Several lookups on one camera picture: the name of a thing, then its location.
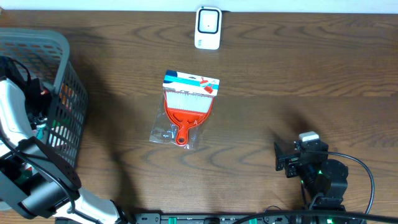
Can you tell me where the grey plastic mesh basket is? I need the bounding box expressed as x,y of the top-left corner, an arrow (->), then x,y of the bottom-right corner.
0,27 -> 89,212

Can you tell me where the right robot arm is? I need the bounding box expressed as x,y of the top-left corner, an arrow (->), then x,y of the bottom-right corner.
274,139 -> 348,212

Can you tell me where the orange snack box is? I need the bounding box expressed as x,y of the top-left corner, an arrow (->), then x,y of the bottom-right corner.
59,83 -> 75,111

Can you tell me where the white barcode scanner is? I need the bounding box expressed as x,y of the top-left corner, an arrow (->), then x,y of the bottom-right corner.
194,6 -> 222,50

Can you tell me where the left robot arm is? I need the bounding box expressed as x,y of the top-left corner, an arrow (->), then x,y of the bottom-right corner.
1,56 -> 134,223

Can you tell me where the red dustpan brush package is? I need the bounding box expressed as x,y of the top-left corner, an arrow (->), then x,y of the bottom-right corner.
149,70 -> 220,149

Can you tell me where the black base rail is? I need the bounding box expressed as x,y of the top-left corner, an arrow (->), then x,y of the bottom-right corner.
135,213 -> 366,224

